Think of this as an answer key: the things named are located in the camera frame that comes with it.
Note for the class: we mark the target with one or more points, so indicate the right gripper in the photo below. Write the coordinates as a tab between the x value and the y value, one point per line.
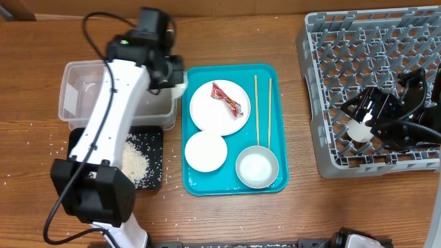
384	102

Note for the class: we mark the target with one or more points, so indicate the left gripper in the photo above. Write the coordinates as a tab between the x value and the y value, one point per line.
178	77

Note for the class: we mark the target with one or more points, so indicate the white paper cup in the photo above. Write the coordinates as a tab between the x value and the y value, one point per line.
359	132

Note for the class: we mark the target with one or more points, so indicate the red snack wrapper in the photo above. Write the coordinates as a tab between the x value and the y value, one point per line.
218	94

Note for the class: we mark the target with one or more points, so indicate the small pink bowl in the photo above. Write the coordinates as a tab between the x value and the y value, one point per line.
205	151

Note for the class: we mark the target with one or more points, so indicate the wooden chopstick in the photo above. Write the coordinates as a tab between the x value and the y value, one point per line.
257	110
269	114

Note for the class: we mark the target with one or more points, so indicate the pile of rice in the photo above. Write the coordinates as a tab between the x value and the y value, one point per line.
134	165

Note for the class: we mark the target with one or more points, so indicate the white tissue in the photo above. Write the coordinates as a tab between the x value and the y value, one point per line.
179	89

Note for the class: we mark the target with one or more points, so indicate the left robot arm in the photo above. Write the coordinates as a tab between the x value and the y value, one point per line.
89	182

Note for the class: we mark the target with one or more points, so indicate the grey dishwasher rack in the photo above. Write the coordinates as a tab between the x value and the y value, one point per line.
343	53

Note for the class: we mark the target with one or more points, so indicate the large white plate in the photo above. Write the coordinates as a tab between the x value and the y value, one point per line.
214	115

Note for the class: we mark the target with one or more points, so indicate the teal plastic tray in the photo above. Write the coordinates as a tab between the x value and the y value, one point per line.
224	181

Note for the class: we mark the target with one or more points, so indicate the black tray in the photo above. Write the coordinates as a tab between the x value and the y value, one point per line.
149	141

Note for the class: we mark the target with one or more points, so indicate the clear plastic bin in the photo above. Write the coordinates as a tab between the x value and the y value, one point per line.
80	87

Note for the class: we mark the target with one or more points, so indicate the grey bowl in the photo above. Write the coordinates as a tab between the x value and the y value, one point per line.
257	167

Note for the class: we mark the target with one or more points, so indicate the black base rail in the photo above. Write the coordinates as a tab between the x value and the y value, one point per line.
343	238

